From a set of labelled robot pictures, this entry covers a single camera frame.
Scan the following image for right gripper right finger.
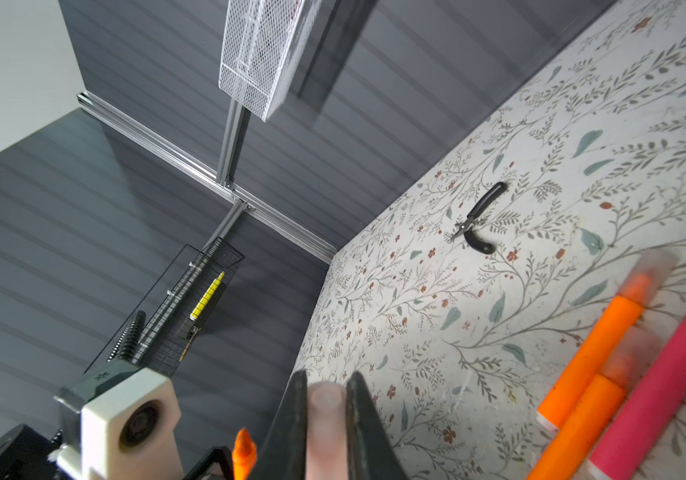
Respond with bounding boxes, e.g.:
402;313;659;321
345;372;408;480

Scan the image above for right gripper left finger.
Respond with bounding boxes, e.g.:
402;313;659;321
248;370;308;480

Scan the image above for translucent pink cap pair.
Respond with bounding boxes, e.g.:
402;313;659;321
306;382;348;480

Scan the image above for orange highlighter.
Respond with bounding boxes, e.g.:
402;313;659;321
528;325;662;479
536;249;678;432
232;428;257;480

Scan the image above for pink highlighter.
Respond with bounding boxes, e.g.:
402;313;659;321
588;315;686;480

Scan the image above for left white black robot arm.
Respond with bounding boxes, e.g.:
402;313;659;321
0;424;62;479

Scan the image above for yellow highlighter in basket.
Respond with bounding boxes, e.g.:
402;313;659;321
189;271;225;321

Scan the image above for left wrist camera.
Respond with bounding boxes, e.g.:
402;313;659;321
48;360;185;479

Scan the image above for black wire mesh basket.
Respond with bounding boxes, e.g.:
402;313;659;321
86;238;245;377

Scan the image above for left black corrugated cable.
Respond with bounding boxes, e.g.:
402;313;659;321
107;309;147;364

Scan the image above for black handled pliers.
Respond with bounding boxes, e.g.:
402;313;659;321
448;182;508;255

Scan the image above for white wire mesh basket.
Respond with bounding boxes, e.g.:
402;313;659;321
218;0;321;121

